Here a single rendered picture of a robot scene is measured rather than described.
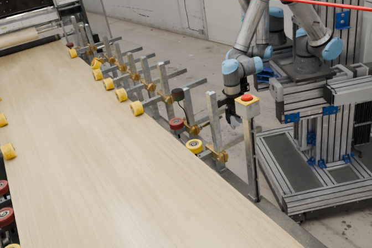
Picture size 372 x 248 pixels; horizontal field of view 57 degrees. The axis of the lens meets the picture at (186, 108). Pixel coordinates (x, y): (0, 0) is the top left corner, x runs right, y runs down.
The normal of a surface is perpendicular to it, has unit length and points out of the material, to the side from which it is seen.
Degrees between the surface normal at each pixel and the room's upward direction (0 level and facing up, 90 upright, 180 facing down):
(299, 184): 0
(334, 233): 0
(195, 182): 0
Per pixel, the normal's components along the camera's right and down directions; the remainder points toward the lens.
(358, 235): -0.16, -0.87
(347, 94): 0.12, 0.47
